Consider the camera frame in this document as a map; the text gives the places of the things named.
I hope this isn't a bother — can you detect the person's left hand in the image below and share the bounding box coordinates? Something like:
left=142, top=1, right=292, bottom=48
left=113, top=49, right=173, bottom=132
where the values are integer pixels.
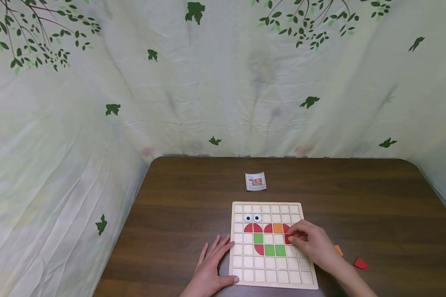
left=189, top=234, right=240, bottom=292

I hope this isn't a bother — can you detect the person's right hand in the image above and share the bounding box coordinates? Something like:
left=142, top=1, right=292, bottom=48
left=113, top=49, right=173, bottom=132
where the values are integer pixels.
left=287, top=220, right=344, bottom=273

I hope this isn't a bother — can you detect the wooden grid puzzle board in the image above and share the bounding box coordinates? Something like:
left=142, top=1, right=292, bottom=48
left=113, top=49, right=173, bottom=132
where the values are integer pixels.
left=228, top=201, right=320, bottom=290

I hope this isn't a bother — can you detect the person's left forearm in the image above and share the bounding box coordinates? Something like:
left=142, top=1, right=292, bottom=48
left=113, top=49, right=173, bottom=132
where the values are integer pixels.
left=179, top=290, right=223, bottom=297

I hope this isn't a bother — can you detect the person's right forearm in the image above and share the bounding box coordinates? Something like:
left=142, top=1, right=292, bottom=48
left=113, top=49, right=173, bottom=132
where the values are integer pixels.
left=330, top=262, right=379, bottom=297

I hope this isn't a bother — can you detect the small pattern card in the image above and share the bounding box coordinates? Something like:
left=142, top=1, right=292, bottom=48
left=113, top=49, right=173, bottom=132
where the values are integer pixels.
left=245, top=172, right=268, bottom=192

